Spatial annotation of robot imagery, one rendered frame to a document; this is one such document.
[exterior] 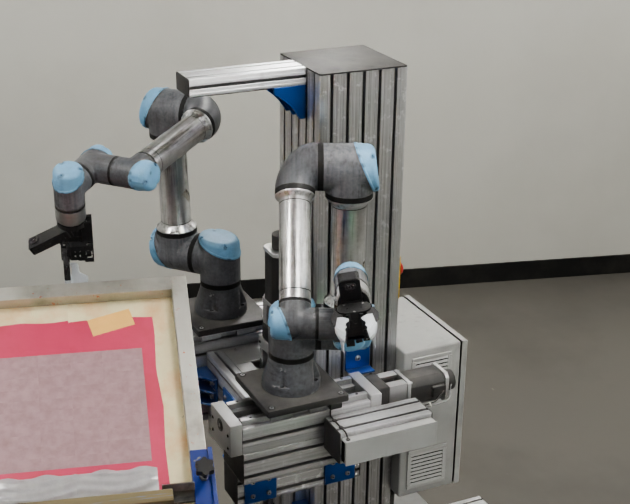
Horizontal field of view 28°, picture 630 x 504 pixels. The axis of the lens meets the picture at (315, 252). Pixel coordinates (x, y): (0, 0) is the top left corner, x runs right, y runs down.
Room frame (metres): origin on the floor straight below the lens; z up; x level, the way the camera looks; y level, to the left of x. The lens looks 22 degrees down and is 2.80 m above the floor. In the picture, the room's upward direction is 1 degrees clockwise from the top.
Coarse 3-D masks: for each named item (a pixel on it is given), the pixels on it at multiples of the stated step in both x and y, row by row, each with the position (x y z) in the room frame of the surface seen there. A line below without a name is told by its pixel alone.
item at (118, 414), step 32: (96, 352) 2.67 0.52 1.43; (128, 352) 2.68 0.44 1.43; (96, 384) 2.60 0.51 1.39; (128, 384) 2.61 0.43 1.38; (96, 416) 2.53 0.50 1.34; (128, 416) 2.53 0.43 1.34; (160, 416) 2.54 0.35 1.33; (96, 448) 2.46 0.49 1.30; (128, 448) 2.47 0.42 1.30; (160, 448) 2.47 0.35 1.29; (160, 480) 2.41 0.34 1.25
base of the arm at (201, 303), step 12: (204, 288) 3.26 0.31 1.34; (216, 288) 3.24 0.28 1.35; (228, 288) 3.25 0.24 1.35; (240, 288) 3.29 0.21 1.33; (204, 300) 3.25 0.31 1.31; (216, 300) 3.23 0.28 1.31; (228, 300) 3.24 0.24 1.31; (240, 300) 3.28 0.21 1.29; (204, 312) 3.23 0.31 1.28; (216, 312) 3.22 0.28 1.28; (228, 312) 3.23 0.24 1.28; (240, 312) 3.25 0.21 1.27
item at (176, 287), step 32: (0, 288) 2.76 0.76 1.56; (32, 288) 2.77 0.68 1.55; (64, 288) 2.78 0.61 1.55; (96, 288) 2.79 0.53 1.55; (128, 288) 2.80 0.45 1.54; (160, 288) 2.81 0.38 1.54; (192, 352) 2.66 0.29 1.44; (192, 384) 2.59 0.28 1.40; (192, 416) 2.52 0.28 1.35; (192, 448) 2.45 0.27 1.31; (192, 480) 2.39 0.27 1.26
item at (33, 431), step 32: (0, 352) 2.64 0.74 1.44; (32, 352) 2.65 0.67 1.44; (64, 352) 2.66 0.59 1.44; (0, 384) 2.57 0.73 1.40; (32, 384) 2.58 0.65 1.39; (64, 384) 2.59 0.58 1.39; (0, 416) 2.50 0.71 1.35; (32, 416) 2.51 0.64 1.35; (64, 416) 2.52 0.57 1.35; (0, 448) 2.43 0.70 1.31; (32, 448) 2.44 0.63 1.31; (64, 448) 2.45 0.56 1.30
